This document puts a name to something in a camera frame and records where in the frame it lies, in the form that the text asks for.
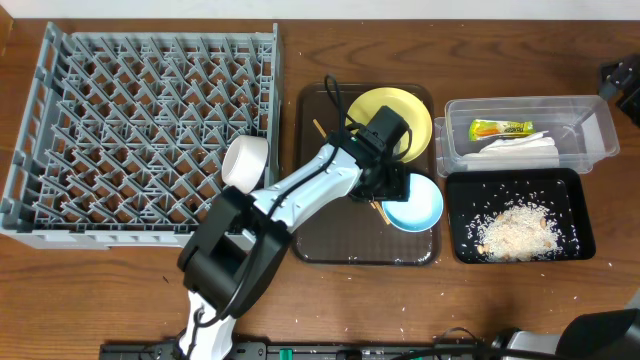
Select wooden chopstick long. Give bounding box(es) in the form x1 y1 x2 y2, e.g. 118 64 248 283
372 201 390 225

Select spilled rice pile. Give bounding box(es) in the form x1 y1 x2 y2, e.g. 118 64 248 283
463 198 580 262

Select dark brown serving tray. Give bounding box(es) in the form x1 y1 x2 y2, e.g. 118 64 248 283
293 83 441 266

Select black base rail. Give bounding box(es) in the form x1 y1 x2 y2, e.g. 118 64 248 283
98 341 506 360

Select white pink shallow bowl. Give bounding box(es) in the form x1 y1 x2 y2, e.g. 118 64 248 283
221 135 269 194

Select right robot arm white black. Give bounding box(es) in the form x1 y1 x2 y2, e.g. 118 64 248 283
490 53 639 359

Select black waste tray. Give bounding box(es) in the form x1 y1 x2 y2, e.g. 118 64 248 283
446 168 596 264

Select yellow green snack wrapper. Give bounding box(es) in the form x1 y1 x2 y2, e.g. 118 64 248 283
468 119 535 141

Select wooden chopstick short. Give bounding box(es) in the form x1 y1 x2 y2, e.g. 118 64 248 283
312 119 327 139

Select grey plastic dish rack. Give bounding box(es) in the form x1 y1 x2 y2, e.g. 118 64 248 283
1 24 284 250

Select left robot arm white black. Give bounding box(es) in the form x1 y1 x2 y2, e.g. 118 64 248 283
174 106 412 359

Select white crumpled napkin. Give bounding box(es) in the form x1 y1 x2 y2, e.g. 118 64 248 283
458 131 560 171

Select clear plastic waste bin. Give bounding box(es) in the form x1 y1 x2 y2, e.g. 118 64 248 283
434 95 620 177

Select yellow round plate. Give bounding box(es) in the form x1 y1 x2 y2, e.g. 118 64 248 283
347 87 433 163

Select light blue bowl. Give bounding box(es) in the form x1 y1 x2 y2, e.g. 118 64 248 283
381 173 444 233

